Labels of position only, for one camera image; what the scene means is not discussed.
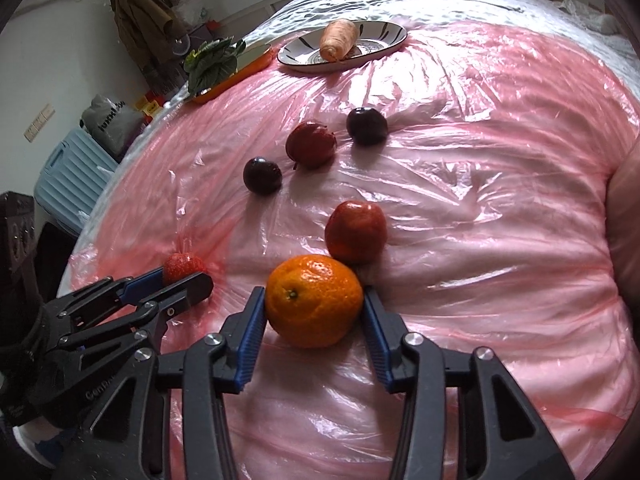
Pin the pink plastic sheet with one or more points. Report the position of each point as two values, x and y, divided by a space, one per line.
475 210

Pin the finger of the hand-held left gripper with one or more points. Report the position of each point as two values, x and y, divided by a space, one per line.
142 285
190 290

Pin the small red apple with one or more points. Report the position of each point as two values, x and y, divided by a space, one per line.
356 231
182 264
310 144

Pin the yellow red box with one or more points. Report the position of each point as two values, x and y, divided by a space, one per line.
147 102

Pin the dark plum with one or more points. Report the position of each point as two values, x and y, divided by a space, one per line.
262 175
367 125

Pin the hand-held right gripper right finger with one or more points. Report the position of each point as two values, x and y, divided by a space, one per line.
377 340

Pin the orange rimmed tray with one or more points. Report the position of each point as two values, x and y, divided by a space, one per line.
250 65

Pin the black crate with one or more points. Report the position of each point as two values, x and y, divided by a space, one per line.
15 230

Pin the clear plastic bags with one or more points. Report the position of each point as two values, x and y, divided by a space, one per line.
187 5

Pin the grey printed bag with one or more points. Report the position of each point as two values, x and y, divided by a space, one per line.
110 120

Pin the carrot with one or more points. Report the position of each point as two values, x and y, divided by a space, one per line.
337 40

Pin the green leafy vegetable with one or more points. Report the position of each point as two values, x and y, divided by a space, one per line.
210 67

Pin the light blue suitcase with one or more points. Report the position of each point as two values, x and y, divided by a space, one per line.
70 175

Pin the brown coat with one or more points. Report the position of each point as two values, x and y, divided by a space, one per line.
140 25

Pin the person's left hand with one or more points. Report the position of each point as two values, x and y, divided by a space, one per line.
35 442

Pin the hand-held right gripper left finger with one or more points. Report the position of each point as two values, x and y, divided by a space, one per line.
252 340

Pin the white wall pipe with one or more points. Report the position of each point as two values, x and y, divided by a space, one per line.
65 0

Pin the striped white plate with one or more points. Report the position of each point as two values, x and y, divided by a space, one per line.
380 35

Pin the orange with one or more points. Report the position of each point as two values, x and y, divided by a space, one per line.
312 302

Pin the purple storage box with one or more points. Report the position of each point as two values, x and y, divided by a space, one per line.
202 35

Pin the wall switch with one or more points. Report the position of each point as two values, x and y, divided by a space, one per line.
39 122

